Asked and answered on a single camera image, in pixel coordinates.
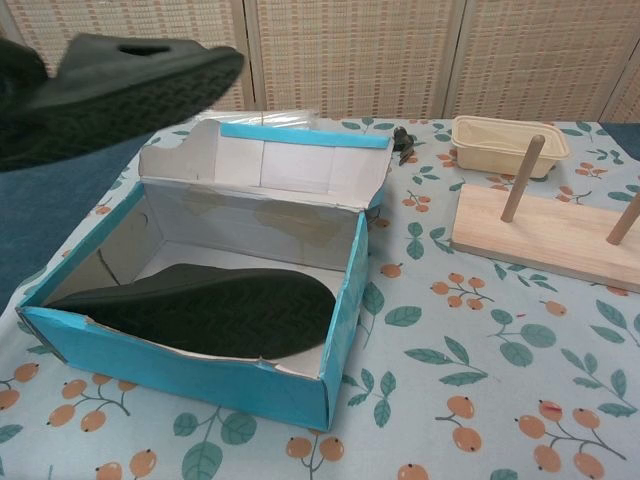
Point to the black shoe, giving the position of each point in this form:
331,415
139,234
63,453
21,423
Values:
225,310
125,100

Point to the blue cardboard shoe box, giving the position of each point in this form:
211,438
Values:
175,370

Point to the floral leaf print tablecloth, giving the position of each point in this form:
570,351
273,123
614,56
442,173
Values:
450,375

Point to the bamboo folding screen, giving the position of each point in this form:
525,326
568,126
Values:
350,50

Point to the beige plastic food tray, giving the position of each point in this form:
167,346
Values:
495,155

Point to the wooden peg board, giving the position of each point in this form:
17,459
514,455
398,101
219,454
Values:
525,230

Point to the blue table cover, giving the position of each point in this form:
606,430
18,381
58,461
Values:
50,215

